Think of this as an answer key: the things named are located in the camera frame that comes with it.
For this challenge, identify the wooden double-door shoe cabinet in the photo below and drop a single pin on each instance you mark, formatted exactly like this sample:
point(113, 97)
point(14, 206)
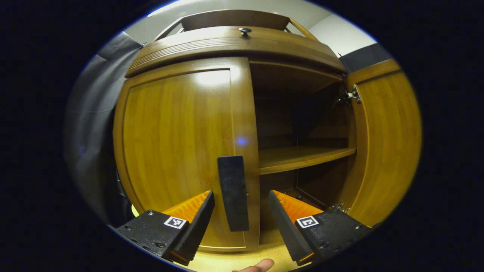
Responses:
point(295, 158)

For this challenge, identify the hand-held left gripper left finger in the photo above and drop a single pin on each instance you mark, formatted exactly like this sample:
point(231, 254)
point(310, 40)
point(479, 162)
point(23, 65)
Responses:
point(200, 221)

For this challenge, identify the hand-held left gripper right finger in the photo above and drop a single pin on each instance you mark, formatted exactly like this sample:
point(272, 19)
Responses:
point(285, 226)

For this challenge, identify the wooden shoe cabinet door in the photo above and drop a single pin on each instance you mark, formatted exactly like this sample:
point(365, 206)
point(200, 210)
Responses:
point(177, 143)
point(389, 143)

